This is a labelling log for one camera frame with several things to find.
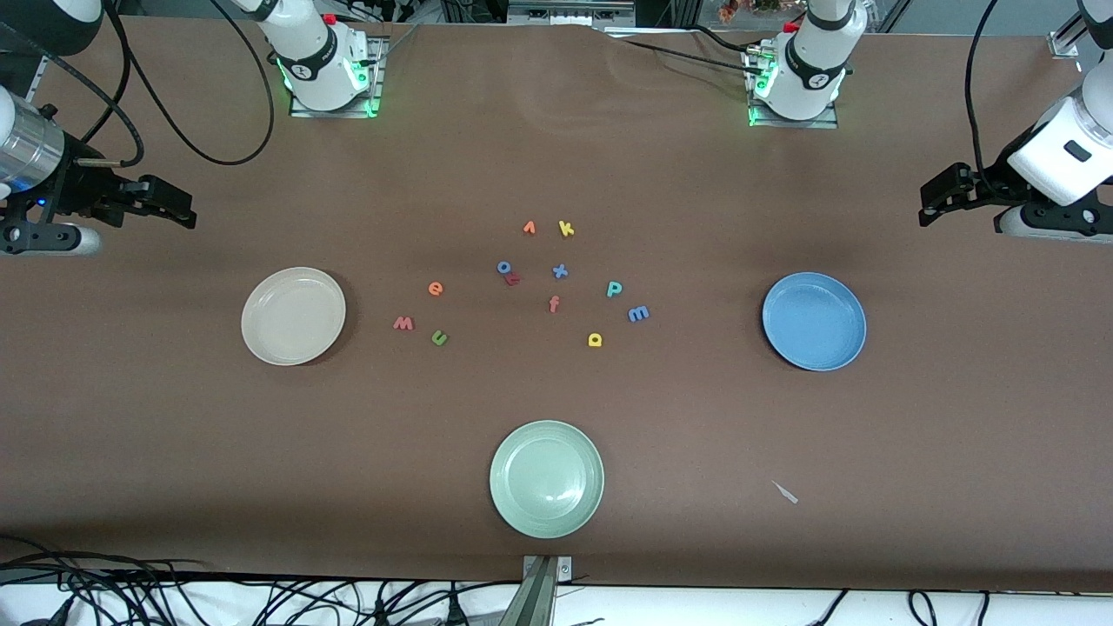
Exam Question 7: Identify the pale green round plate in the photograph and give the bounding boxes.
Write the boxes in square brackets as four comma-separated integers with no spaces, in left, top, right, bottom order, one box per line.
[489,420,606,540]

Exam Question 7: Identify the orange flower bunch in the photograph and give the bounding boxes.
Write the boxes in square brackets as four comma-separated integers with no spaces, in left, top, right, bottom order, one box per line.
[718,0,783,23]

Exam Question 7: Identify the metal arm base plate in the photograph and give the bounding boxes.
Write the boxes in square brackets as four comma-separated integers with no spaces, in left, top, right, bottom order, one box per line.
[290,35,388,120]
[748,48,840,130]

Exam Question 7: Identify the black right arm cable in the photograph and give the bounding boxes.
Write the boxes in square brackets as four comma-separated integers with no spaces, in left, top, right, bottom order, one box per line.
[0,0,276,168]

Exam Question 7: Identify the silver aluminium frame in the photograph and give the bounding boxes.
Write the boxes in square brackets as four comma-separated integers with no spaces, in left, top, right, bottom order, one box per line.
[507,0,637,29]

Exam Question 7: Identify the aluminium frame profile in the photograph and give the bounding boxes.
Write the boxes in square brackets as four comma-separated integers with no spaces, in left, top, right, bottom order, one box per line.
[1048,0,1113,60]
[22,52,55,98]

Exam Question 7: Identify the brown table cover mat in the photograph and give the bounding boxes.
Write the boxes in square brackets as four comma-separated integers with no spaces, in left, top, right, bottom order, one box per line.
[0,22,1113,594]

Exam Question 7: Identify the tangled black cables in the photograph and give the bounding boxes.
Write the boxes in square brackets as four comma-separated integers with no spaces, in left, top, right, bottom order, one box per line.
[0,535,523,626]

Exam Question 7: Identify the thin black table cable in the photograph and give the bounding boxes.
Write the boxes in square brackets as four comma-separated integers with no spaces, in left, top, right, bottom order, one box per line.
[604,24,770,79]

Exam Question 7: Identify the blue round plate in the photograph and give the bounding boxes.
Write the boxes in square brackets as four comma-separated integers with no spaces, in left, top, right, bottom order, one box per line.
[762,271,868,373]

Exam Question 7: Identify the grey metal mount bracket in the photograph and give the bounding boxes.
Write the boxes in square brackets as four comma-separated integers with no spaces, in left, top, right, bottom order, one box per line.
[497,555,575,626]

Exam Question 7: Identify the beige brown round plate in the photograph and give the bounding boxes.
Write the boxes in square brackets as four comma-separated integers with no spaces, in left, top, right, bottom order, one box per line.
[241,266,347,367]

